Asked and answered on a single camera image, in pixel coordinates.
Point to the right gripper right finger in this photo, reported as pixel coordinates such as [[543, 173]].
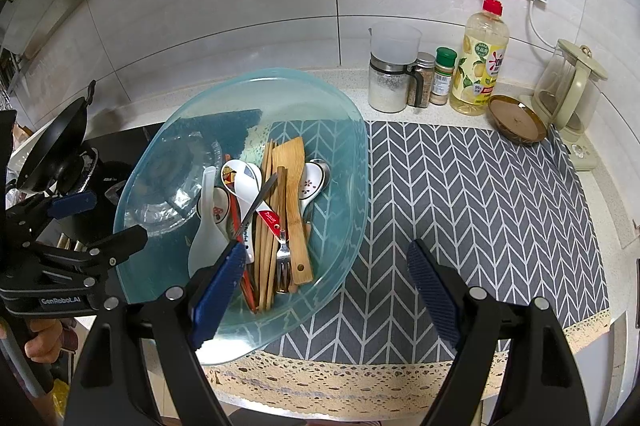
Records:
[[540, 381]]

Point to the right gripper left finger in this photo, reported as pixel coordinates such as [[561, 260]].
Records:
[[111, 385]]

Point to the white plastic rice paddle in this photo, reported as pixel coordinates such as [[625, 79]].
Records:
[[209, 242]]

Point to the red chopstick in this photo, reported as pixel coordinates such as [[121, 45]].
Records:
[[246, 286]]

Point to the white spoon red flowers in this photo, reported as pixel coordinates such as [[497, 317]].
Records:
[[219, 211]]

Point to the metal fork wooden handle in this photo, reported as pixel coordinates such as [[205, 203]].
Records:
[[282, 280]]

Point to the wooden chopstick pair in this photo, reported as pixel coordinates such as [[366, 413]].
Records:
[[268, 245]]

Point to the white spoon yellow pattern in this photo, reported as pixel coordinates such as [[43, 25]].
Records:
[[240, 180]]

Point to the wooden spatula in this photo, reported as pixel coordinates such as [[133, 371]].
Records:
[[291, 155]]

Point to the white spoon floral small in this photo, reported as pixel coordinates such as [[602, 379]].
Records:
[[316, 175]]

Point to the metal spoon wooden handle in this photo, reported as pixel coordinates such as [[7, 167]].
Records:
[[254, 206]]

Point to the white spoon red handle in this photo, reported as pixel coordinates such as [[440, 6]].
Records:
[[270, 217]]

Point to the person left hand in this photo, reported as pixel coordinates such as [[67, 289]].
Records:
[[46, 346]]

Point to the black wok pan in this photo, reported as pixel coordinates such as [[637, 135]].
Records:
[[56, 146]]

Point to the grey chevron table mat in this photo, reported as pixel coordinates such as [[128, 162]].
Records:
[[513, 220]]

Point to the brown ceramic bowl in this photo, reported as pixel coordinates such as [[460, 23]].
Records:
[[515, 121]]

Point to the green electric kettle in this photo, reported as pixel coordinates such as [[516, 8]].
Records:
[[566, 96]]

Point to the yellow dish soap bottle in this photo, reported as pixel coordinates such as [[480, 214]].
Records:
[[484, 43]]

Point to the green lid spice bottle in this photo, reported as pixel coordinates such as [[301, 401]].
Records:
[[445, 64]]

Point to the glass spice jar brown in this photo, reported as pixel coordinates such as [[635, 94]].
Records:
[[421, 74]]

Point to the glass jar white powder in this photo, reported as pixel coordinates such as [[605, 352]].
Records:
[[393, 48]]

